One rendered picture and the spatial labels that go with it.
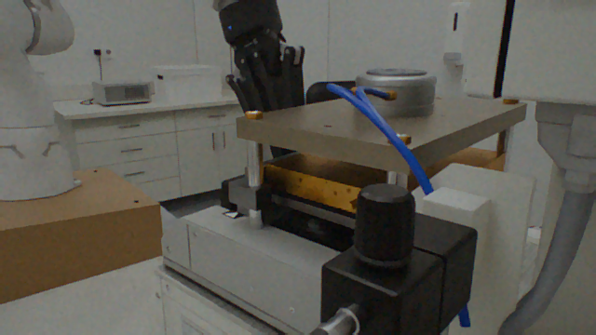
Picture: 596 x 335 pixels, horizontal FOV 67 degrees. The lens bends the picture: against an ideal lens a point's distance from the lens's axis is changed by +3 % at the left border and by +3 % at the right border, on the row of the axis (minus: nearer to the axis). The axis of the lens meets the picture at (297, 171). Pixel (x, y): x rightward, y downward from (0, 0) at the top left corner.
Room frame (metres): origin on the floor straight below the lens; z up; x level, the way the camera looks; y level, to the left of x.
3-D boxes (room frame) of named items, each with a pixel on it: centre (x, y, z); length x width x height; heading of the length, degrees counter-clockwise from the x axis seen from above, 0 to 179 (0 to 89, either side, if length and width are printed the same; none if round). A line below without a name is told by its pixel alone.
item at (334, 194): (0.45, -0.09, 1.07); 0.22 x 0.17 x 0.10; 139
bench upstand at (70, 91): (3.31, 1.13, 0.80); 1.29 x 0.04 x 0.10; 127
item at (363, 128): (0.42, -0.11, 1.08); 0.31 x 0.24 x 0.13; 139
